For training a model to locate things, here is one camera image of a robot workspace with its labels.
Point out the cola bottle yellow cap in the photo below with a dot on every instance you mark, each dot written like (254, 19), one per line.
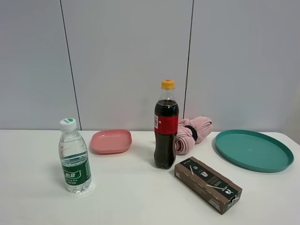
(166, 116)

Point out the green label water bottle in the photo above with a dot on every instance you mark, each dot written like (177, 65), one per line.
(74, 158)

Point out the pink rolled towel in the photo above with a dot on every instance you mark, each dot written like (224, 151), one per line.
(191, 132)

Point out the teal round plastic plate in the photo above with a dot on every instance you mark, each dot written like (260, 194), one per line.
(254, 151)

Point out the pink square plastic dish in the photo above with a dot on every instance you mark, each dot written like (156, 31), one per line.
(113, 141)

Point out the brown cardboard box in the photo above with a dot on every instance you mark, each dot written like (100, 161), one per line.
(215, 189)

